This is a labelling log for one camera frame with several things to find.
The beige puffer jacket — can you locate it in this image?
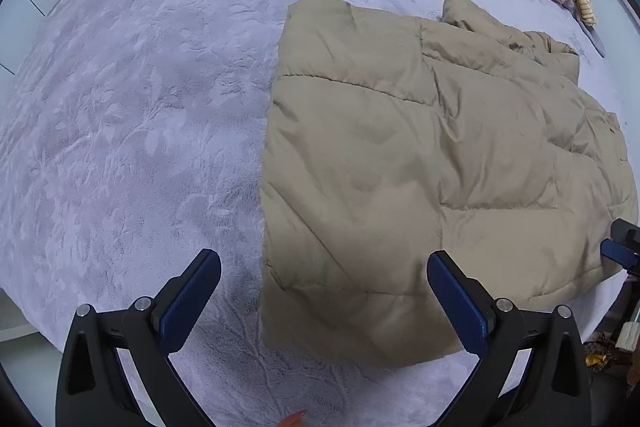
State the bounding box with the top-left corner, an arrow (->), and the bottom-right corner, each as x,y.
260,0 -> 638,366

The purple bed blanket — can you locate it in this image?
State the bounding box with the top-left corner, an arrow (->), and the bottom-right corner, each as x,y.
1,0 -> 618,426

